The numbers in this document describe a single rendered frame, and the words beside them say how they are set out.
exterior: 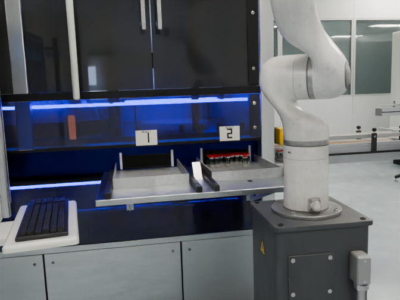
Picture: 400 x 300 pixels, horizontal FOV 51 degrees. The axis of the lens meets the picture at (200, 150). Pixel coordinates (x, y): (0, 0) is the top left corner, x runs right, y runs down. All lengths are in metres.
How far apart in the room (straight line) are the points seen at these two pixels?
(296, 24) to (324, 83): 0.17
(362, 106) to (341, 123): 0.45
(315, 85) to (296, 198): 0.30
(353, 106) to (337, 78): 6.14
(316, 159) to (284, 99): 0.18
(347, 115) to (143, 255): 5.76
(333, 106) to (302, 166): 5.96
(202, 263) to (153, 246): 0.22
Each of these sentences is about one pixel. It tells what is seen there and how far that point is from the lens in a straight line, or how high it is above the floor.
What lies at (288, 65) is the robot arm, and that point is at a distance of 1.12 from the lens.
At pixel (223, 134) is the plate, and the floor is 1.02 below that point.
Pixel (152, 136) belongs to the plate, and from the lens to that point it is 1.68.
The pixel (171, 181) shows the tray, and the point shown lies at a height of 0.89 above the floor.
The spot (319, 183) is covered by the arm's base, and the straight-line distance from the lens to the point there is 1.14.
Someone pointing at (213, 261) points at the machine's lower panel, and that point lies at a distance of 1.85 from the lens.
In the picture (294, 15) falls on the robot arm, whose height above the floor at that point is 1.36.
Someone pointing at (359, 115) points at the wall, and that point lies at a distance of 7.29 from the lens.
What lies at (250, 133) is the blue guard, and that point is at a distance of 1.75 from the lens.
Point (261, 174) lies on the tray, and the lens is 1.51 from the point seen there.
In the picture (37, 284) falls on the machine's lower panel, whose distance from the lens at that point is 1.87.
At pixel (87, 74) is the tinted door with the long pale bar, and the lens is 1.69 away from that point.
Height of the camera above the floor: 1.20
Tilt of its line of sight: 8 degrees down
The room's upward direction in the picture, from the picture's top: 2 degrees counter-clockwise
